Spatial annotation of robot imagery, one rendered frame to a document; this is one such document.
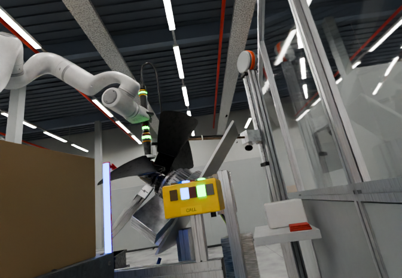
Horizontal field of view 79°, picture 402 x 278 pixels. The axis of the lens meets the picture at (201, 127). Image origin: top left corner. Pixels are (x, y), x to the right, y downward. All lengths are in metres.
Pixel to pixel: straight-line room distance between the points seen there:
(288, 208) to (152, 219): 0.60
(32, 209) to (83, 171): 0.15
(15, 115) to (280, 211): 7.15
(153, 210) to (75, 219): 0.54
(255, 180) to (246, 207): 0.73
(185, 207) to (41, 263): 0.34
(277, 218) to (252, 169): 5.65
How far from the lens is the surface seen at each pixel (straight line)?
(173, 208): 0.72
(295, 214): 1.21
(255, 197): 6.76
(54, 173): 0.58
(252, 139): 1.45
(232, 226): 1.20
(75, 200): 0.61
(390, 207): 0.57
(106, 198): 0.88
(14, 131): 7.56
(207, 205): 0.69
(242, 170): 6.77
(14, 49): 1.14
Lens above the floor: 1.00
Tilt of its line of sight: 18 degrees up
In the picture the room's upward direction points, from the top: 9 degrees counter-clockwise
